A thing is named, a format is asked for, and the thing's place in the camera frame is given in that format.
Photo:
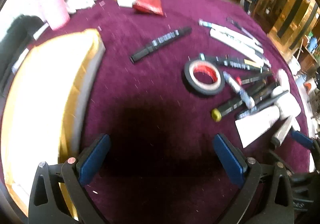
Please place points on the black and white pen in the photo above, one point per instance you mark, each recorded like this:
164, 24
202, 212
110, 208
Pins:
235, 44

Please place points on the pink crochet-sleeved bottle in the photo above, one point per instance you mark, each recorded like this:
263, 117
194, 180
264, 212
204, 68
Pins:
53, 6

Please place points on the red foil packet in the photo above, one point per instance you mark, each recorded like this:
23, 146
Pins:
147, 3

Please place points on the black tape roll red core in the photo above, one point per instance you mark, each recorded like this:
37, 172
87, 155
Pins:
188, 76

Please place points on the black marker red cap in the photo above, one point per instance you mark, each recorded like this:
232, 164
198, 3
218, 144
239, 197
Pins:
252, 79

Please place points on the white eraser block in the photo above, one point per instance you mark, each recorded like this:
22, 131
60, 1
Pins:
126, 0

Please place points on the black marker yellow-green cap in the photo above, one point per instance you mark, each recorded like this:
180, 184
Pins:
232, 106

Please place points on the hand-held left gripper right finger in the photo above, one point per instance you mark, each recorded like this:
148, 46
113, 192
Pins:
228, 159

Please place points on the white bucket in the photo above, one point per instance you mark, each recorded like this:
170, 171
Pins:
296, 66

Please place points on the small grey tube black cap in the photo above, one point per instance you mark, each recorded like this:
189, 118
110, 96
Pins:
283, 132

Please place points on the black sofa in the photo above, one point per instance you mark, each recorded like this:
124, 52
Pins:
22, 28

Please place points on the blue water jug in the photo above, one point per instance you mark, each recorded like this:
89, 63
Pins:
312, 43

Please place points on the black marker blue cap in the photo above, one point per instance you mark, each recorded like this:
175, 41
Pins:
225, 61

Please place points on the small white bottle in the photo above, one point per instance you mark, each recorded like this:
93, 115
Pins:
282, 80

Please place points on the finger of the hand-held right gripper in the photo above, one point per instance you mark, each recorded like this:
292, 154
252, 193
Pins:
277, 159
302, 139

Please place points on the black marker dark cap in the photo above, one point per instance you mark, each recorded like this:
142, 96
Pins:
160, 43

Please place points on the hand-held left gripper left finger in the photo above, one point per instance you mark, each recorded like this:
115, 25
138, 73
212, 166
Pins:
96, 156

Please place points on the clear blue short pen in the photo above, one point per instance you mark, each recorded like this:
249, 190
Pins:
237, 88

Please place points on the white glue bottle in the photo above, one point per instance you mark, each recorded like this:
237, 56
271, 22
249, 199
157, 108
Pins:
287, 107

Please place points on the white bin orange mark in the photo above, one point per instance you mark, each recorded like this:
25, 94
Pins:
308, 86

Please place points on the gold-rimmed white tray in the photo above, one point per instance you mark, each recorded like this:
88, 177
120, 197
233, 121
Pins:
37, 101

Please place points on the gold mirrored partition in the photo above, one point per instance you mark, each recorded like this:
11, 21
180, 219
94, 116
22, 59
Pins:
295, 8

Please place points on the thick white pen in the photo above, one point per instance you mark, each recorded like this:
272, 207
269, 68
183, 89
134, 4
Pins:
232, 35

